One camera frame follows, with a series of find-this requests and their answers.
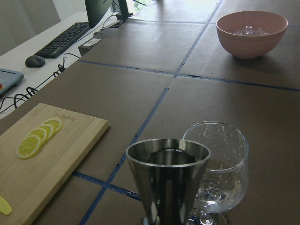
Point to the steel cocktail jigger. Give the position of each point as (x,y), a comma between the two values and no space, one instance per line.
(167,174)

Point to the clear wine glass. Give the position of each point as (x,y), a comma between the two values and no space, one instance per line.
(225,181)

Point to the pile of clear ice cubes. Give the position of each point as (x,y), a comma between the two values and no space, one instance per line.
(250,30)

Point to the lemon slice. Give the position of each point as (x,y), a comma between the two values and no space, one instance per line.
(41,133)
(55,122)
(28,147)
(49,130)

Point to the black box with label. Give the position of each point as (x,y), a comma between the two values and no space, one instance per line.
(103,38)

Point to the black monitor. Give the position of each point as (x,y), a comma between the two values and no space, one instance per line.
(96,9)

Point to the black keyboard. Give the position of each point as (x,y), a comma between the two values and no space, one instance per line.
(63,41)

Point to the pink bowl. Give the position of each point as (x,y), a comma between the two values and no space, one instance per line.
(250,47)

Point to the black computer mouse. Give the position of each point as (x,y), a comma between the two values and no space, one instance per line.
(34,61)

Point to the bamboo cutting board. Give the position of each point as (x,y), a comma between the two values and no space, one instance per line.
(29,184)

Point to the yellow plastic knife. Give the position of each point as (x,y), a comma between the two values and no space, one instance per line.
(5,207)

